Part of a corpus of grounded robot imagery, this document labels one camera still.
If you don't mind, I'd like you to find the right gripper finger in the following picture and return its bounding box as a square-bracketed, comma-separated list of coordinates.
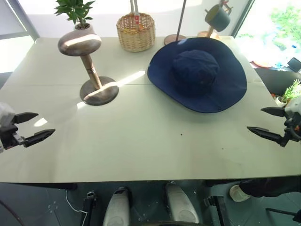
[246, 126, 285, 145]
[261, 107, 286, 118]

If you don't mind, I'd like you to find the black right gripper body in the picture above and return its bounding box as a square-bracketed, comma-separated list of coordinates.
[280, 114, 301, 148]

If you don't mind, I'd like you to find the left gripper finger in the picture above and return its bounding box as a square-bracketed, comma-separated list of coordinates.
[23, 129, 56, 148]
[11, 112, 39, 125]

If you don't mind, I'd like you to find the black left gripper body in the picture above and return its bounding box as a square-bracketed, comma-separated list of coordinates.
[0, 122, 26, 151]

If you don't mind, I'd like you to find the navy blue wide-brim hat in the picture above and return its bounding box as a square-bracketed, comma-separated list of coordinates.
[147, 37, 247, 114]

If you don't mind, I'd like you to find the wooden mushroom-shaped hat stand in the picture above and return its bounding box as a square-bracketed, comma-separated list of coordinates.
[57, 30, 119, 106]

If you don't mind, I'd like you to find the pole stand with round base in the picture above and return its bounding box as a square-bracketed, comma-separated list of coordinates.
[164, 0, 188, 46]

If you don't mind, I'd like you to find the small potted fern plant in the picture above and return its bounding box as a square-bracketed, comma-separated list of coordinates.
[275, 79, 301, 105]

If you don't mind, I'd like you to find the black tablet device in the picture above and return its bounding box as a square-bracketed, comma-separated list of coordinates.
[286, 57, 301, 72]

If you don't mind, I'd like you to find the dark rounded shape under table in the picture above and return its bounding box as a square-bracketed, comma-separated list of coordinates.
[239, 176, 301, 198]

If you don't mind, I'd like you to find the white round cup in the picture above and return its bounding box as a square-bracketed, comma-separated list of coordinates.
[229, 185, 251, 202]

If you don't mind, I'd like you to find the wooden mug tree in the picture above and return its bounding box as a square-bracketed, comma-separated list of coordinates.
[197, 0, 235, 40]

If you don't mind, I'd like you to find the silver left robot leg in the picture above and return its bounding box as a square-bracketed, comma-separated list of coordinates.
[103, 186, 131, 226]

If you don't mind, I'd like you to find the silver robot leg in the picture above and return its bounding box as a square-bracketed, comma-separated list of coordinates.
[103, 186, 131, 226]
[164, 182, 200, 224]

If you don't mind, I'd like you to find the dark green mug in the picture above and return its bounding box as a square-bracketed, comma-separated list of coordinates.
[204, 4, 231, 32]

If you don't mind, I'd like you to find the silver right robot leg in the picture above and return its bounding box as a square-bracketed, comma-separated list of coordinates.
[164, 182, 200, 224]

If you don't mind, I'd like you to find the green potted plant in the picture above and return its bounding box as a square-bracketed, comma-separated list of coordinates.
[54, 0, 96, 36]

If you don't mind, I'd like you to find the woven wicker basket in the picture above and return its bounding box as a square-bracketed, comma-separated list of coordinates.
[116, 13, 156, 52]

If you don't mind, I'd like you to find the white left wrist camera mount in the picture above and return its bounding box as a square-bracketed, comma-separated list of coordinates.
[0, 102, 15, 129]

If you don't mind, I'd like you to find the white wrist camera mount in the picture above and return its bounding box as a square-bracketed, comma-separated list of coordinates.
[284, 96, 301, 127]
[0, 102, 15, 129]

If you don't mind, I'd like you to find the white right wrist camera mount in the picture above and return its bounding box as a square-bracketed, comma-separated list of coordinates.
[284, 96, 301, 127]

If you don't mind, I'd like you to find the white floor cable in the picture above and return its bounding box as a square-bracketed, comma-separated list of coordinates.
[65, 189, 88, 214]

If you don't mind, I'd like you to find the black table leg bracket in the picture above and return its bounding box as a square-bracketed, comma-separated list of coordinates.
[203, 194, 229, 226]
[80, 191, 97, 226]

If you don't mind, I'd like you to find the white rope basket handle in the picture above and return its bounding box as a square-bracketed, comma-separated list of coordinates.
[129, 0, 141, 27]

